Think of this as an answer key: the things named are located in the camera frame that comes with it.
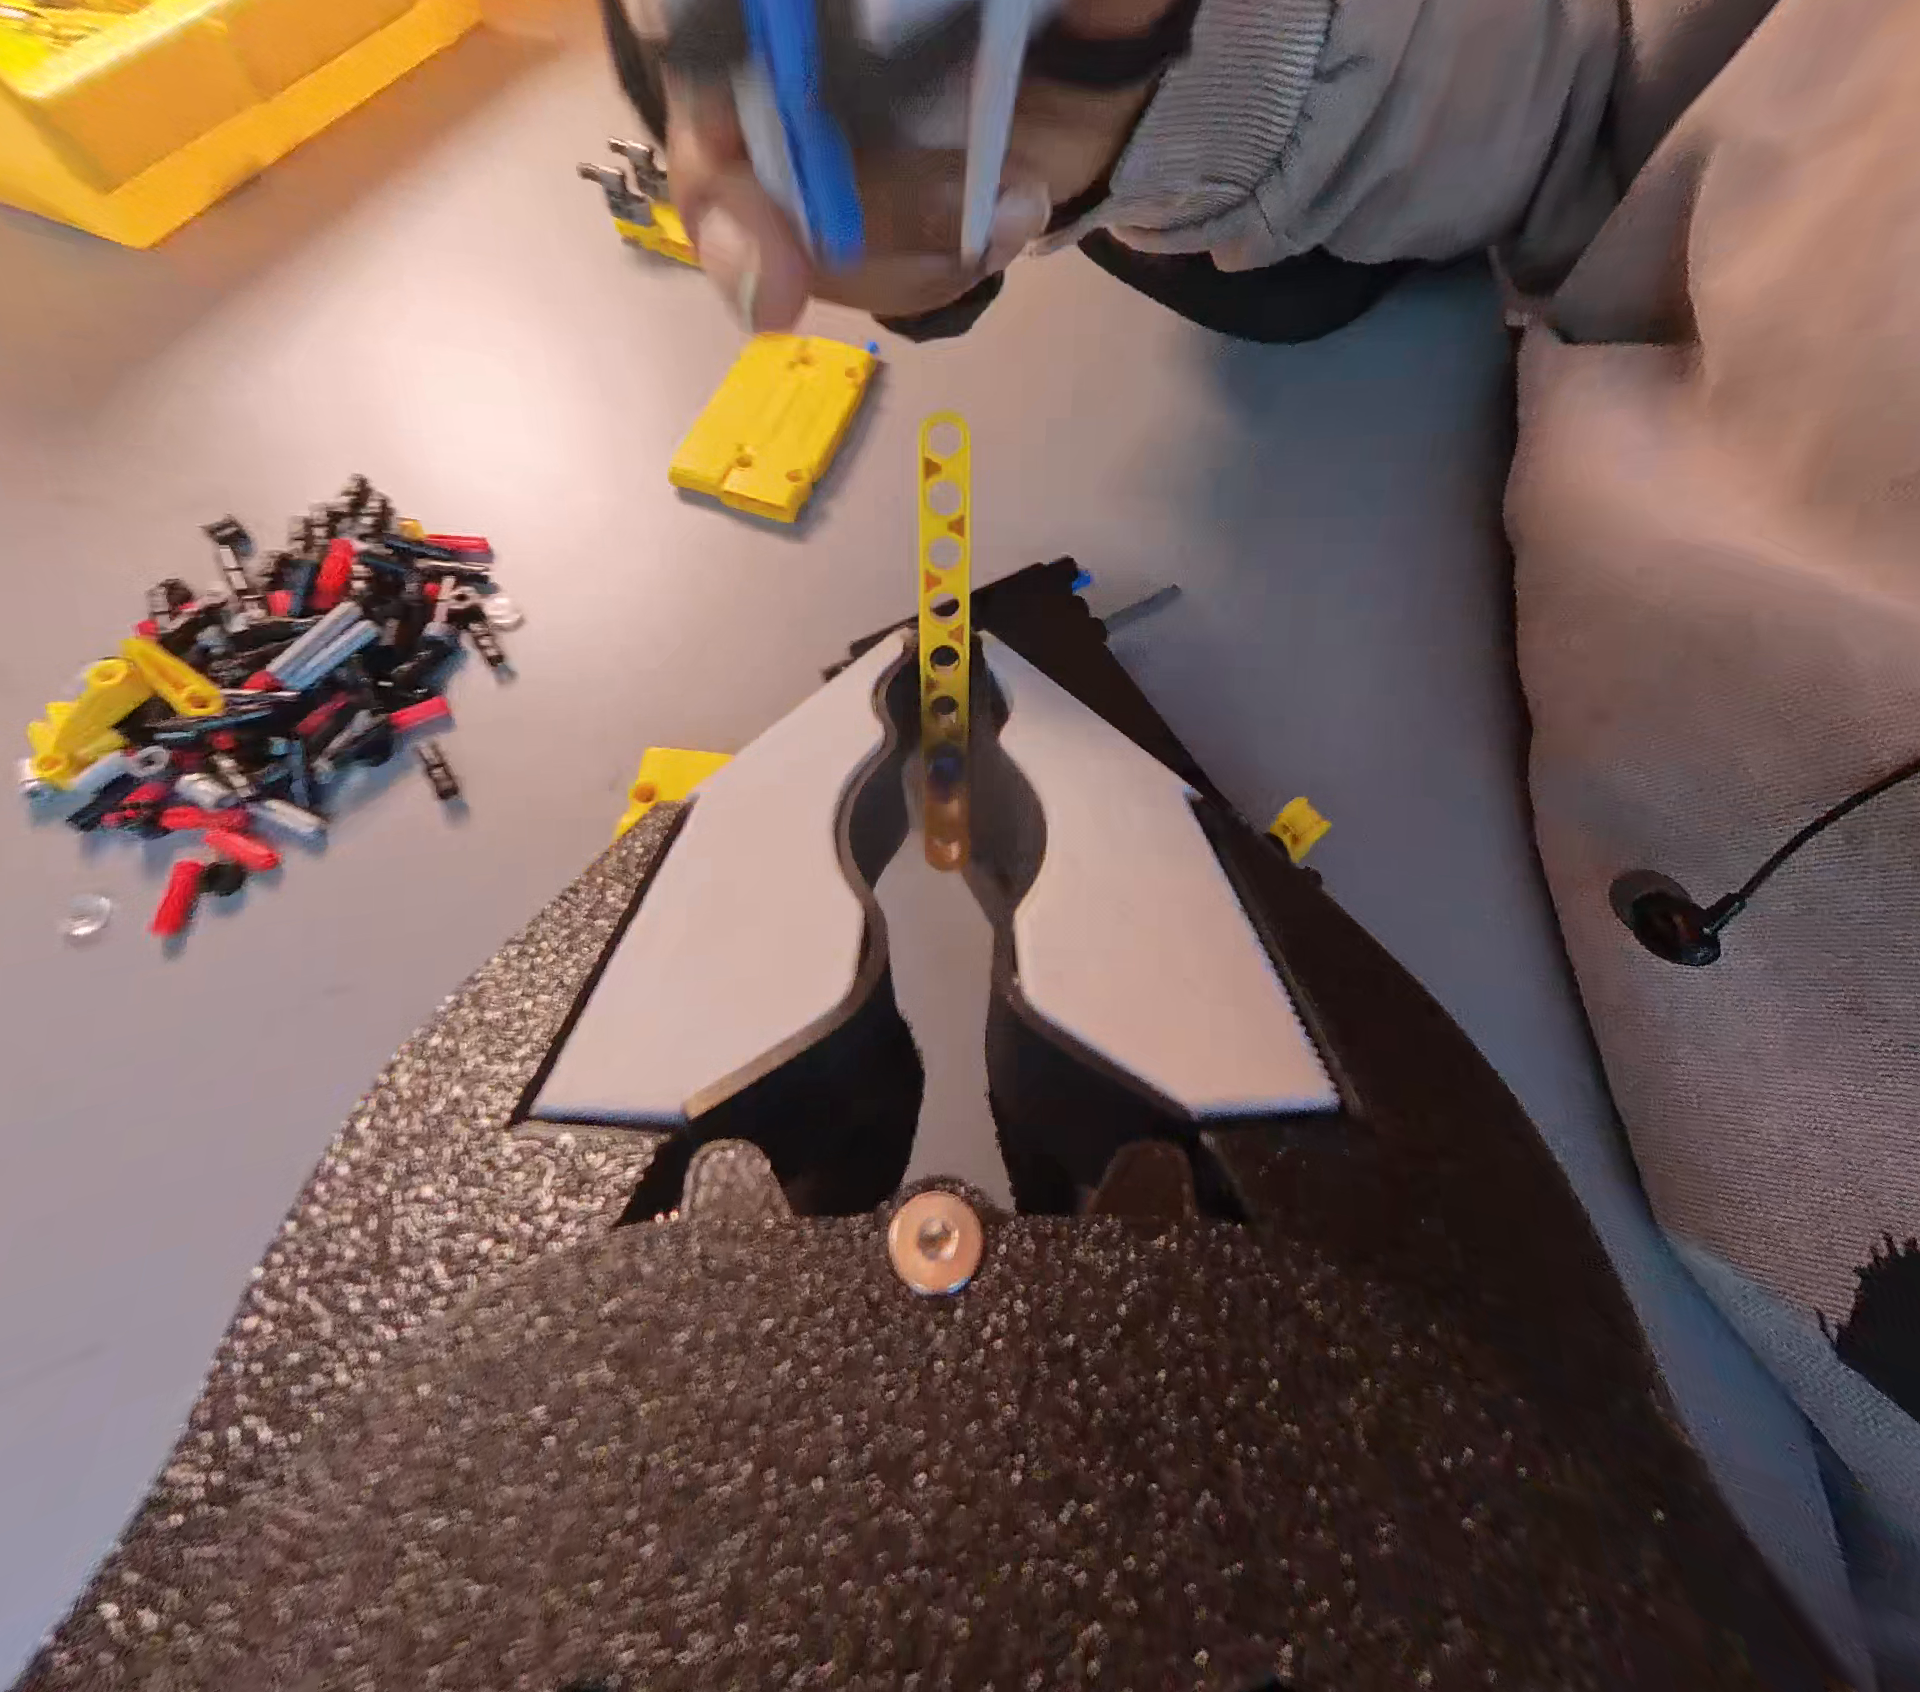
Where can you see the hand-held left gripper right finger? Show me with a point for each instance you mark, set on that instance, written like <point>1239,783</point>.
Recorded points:
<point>1154,942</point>

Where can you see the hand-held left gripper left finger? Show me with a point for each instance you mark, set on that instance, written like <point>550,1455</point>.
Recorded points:
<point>720,942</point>

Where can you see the blue building pin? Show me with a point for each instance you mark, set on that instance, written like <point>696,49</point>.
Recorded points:
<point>789,43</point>

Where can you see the long yellow building beam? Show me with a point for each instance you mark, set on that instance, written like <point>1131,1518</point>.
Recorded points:
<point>944,612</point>

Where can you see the pile of small building parts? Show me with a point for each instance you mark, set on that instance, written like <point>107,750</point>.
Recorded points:
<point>271,702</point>

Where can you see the person's right forearm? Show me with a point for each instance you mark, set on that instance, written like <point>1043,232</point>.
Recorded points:
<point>1425,43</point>

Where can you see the grey desk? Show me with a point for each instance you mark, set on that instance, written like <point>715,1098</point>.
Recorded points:
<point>451,372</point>

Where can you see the person's right hand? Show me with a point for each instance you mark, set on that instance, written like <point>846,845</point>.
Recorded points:
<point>900,237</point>

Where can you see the yellow black toy robot body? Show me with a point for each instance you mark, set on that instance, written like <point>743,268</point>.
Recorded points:
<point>1080,673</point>

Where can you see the black armrest pad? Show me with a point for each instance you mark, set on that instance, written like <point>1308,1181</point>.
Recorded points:
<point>1275,297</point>

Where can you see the thin grey axle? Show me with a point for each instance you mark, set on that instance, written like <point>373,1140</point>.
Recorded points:
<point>1140,607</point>

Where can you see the small yellow pinned assembly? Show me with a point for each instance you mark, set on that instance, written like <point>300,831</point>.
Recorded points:
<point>645,206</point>

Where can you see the yellow plastic bin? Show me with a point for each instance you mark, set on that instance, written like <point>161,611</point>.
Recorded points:
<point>300,43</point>

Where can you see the yellow building panel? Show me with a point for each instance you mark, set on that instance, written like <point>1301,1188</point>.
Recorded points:
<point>772,425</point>

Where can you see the clear round stud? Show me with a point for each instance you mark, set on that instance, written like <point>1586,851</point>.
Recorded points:
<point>86,917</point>

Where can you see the person's beige sweatshirt torso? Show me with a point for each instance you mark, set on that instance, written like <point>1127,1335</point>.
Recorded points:
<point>1725,596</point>

